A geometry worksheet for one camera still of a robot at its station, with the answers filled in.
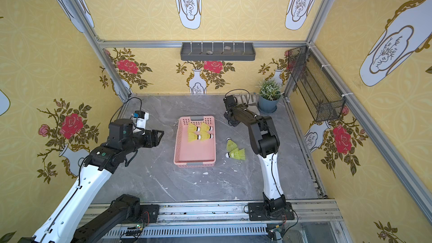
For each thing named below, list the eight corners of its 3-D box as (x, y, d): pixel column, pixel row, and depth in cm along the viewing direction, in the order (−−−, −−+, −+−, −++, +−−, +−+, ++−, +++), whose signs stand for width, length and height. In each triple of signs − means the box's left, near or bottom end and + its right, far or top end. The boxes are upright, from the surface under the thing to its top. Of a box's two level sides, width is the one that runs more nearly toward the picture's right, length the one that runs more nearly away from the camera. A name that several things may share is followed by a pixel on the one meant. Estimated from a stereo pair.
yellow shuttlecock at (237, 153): (225, 161, 92) (225, 156, 87) (225, 151, 95) (225, 146, 91) (244, 161, 92) (245, 156, 87) (243, 151, 96) (244, 146, 91)
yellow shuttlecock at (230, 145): (226, 151, 95) (226, 149, 93) (226, 139, 100) (226, 137, 98) (237, 151, 95) (237, 149, 93) (236, 139, 100) (236, 137, 98)
